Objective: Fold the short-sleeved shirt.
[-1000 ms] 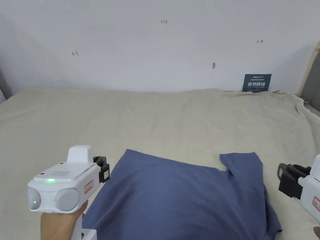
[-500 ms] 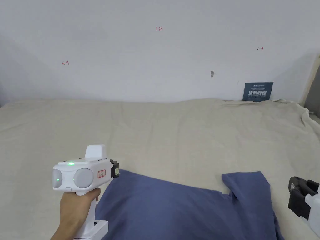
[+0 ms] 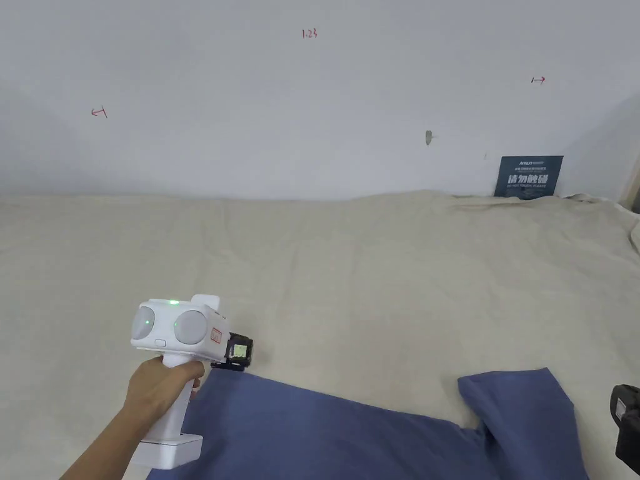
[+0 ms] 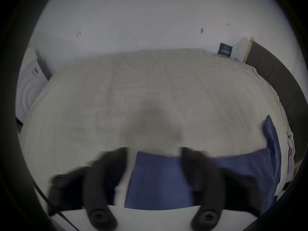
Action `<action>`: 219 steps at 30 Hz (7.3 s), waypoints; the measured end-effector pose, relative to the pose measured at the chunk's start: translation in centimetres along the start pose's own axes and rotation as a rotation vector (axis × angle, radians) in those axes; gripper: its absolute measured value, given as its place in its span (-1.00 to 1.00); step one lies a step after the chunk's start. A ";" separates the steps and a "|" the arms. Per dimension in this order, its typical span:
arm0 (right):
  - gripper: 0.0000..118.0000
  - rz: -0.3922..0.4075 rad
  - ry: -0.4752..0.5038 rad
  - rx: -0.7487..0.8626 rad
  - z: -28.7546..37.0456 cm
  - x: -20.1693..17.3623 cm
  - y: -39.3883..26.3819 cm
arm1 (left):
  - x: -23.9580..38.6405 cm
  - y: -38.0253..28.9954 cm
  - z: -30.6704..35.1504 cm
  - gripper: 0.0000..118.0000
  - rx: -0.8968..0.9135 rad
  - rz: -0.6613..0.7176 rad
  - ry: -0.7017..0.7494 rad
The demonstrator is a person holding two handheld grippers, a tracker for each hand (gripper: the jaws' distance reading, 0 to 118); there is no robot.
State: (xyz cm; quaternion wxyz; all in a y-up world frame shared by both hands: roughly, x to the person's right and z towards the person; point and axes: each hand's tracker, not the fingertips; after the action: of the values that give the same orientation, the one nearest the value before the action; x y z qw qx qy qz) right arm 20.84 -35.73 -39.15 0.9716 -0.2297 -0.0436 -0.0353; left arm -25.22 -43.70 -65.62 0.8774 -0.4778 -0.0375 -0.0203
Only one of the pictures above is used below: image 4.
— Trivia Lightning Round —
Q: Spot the dark blue box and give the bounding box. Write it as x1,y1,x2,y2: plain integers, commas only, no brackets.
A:
218,43,233,56

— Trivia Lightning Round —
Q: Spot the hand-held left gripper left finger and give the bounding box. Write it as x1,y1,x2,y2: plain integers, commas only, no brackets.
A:
48,147,128,231

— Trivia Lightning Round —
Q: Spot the dark padded headboard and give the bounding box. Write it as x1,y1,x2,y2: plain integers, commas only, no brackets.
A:
245,41,308,153

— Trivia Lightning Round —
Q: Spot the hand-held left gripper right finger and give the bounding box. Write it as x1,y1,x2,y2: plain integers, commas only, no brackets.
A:
181,147,263,231

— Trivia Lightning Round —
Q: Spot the black cable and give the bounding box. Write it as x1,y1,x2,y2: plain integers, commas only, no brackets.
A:
32,181,80,231

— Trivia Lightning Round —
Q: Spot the white washing machine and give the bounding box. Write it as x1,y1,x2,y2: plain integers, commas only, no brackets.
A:
15,48,52,127

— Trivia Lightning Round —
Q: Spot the dark blue shirt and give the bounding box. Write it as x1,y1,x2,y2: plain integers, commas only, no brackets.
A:
124,115,282,216

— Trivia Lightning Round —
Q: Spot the bed with beige sheet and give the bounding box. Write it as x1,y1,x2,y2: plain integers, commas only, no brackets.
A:
19,48,295,211

